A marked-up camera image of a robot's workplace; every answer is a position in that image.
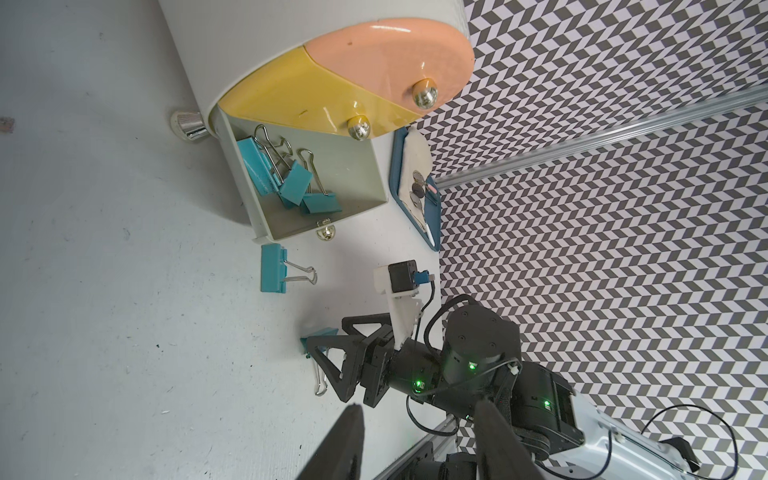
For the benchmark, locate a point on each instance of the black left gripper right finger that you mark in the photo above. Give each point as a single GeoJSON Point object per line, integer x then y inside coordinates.
{"type": "Point", "coordinates": [500, 455]}

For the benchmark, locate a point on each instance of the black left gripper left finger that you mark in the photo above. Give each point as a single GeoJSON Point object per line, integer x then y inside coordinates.
{"type": "Point", "coordinates": [339, 456]}

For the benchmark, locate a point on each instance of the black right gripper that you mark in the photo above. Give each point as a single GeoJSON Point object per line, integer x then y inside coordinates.
{"type": "Point", "coordinates": [410, 370]}

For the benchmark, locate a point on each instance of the grey green bottom drawer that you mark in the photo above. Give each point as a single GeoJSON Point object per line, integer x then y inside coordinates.
{"type": "Point", "coordinates": [348, 168]}

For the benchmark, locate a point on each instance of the yellow drawer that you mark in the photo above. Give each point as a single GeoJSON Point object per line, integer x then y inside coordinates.
{"type": "Point", "coordinates": [294, 91]}

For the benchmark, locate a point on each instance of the cream round drawer cabinet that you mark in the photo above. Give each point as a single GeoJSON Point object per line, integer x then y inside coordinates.
{"type": "Point", "coordinates": [222, 42]}

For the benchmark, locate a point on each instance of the orange pink top drawer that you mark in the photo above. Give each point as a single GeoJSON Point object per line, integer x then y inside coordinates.
{"type": "Point", "coordinates": [419, 64]}

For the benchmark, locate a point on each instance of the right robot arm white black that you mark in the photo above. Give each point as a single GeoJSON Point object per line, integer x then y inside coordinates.
{"type": "Point", "coordinates": [468, 354]}

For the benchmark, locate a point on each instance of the teal blue tray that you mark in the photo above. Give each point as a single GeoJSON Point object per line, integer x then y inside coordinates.
{"type": "Point", "coordinates": [432, 204]}

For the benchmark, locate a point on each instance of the aluminium front rail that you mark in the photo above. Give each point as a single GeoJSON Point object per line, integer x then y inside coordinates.
{"type": "Point", "coordinates": [424, 460]}

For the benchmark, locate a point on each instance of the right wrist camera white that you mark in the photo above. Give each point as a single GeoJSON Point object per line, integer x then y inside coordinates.
{"type": "Point", "coordinates": [399, 283]}

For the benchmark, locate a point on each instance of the aluminium corner post right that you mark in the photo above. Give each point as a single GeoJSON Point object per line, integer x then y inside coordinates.
{"type": "Point", "coordinates": [695, 112]}

